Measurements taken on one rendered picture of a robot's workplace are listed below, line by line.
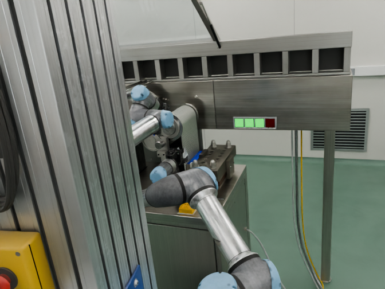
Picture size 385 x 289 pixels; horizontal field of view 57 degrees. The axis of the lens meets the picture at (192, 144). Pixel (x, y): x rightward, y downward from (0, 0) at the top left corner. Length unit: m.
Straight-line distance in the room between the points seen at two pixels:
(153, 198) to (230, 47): 1.05
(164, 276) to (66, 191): 1.50
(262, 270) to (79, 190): 0.72
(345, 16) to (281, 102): 2.39
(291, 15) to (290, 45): 2.34
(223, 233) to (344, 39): 1.20
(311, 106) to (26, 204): 1.65
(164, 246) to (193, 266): 0.18
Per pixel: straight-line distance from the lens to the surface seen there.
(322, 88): 2.00
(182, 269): 1.95
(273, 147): 4.63
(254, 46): 2.01
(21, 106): 0.57
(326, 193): 2.38
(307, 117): 2.04
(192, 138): 2.03
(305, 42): 1.98
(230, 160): 2.00
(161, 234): 1.87
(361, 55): 4.33
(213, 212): 1.24
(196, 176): 1.30
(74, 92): 0.58
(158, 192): 1.29
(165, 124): 1.45
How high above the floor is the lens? 1.76
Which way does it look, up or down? 19 degrees down
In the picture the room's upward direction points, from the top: 6 degrees counter-clockwise
